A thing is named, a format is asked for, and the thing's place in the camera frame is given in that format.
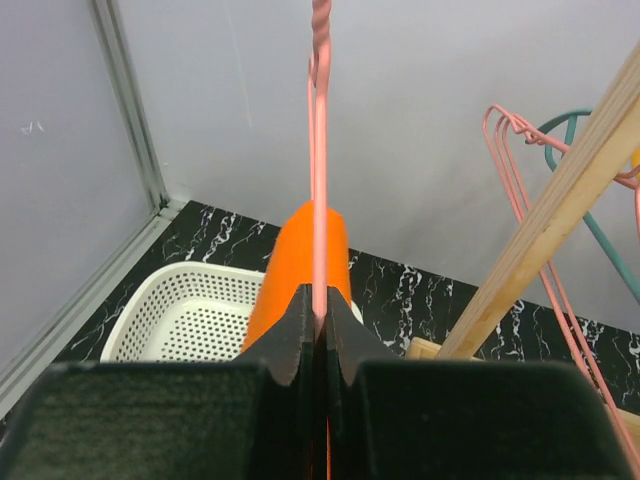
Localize pink wire hangers bunch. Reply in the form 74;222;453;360
482;103;640;441

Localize orange trousers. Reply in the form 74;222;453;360
239;198;351;480

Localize white perforated plastic basket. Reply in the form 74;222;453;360
99;260;364;364

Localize teal plastic hanger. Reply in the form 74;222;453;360
538;108;639;302

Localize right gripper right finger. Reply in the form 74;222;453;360
325;289;635;479

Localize yellow plastic hanger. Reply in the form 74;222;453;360
631;149;640;174

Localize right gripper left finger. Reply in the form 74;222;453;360
1;285;314;479

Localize aluminium corner frame post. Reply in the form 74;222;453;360
0;0;194;401

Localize pink wire hanger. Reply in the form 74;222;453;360
307;0;332;331

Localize wooden clothes rack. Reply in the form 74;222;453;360
406;49;639;448

